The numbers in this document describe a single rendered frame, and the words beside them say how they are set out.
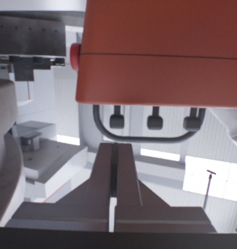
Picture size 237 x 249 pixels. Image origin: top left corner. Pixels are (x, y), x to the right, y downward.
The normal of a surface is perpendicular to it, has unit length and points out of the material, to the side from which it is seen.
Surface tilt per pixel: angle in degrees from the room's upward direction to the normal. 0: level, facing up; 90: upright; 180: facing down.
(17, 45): 90
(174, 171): 90
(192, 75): 97
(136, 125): 90
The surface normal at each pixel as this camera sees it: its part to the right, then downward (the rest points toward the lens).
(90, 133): -0.35, 0.24
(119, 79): 0.00, 0.14
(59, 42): 0.37, 0.26
